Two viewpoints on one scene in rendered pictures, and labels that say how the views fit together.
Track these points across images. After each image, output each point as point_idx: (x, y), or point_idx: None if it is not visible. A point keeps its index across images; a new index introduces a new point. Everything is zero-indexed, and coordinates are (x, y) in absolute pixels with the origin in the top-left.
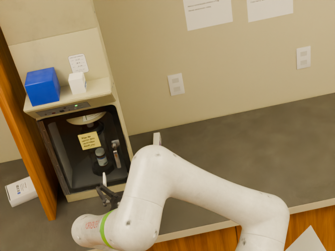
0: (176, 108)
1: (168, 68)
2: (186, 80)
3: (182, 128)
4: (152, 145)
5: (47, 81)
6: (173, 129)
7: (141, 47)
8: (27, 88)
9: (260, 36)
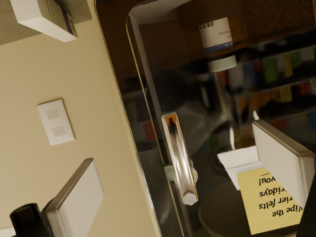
0: (46, 70)
1: (75, 153)
2: (38, 130)
3: (20, 36)
4: None
5: None
6: (39, 32)
7: (124, 189)
8: None
9: None
